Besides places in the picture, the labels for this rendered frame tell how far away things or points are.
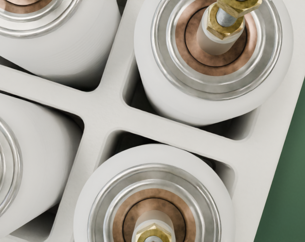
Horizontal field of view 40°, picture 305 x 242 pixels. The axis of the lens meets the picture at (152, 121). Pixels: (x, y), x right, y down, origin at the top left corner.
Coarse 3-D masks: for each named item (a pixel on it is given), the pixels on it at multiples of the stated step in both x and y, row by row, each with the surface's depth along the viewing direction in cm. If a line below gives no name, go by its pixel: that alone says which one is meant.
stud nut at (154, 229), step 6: (144, 228) 21; (150, 228) 20; (156, 228) 20; (162, 228) 21; (138, 234) 20; (144, 234) 20; (150, 234) 20; (156, 234) 20; (162, 234) 20; (168, 234) 20; (138, 240) 20; (144, 240) 20; (162, 240) 20; (168, 240) 20
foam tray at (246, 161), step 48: (144, 0) 32; (288, 0) 32; (48, 96) 32; (96, 96) 31; (144, 96) 42; (288, 96) 31; (96, 144) 31; (144, 144) 42; (192, 144) 31; (240, 144) 31; (240, 192) 31; (0, 240) 31; (48, 240) 31; (240, 240) 31
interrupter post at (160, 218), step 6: (150, 210) 24; (156, 210) 24; (144, 216) 23; (150, 216) 22; (156, 216) 22; (162, 216) 23; (138, 222) 22; (144, 222) 21; (150, 222) 21; (156, 222) 21; (162, 222) 21; (168, 222) 22; (138, 228) 21; (168, 228) 21; (174, 234) 21; (132, 240) 21; (174, 240) 21
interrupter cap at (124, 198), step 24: (144, 168) 24; (168, 168) 24; (120, 192) 24; (144, 192) 24; (168, 192) 24; (192, 192) 24; (96, 216) 24; (120, 216) 24; (168, 216) 24; (192, 216) 24; (216, 216) 24; (96, 240) 24; (120, 240) 24; (192, 240) 24; (216, 240) 23
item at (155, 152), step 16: (160, 144) 30; (112, 160) 25; (128, 160) 24; (144, 160) 24; (160, 160) 24; (176, 160) 24; (192, 160) 24; (96, 176) 24; (112, 176) 24; (208, 176) 24; (96, 192) 24; (224, 192) 24; (80, 208) 24; (224, 208) 24; (80, 224) 24; (224, 224) 24; (80, 240) 24; (224, 240) 24
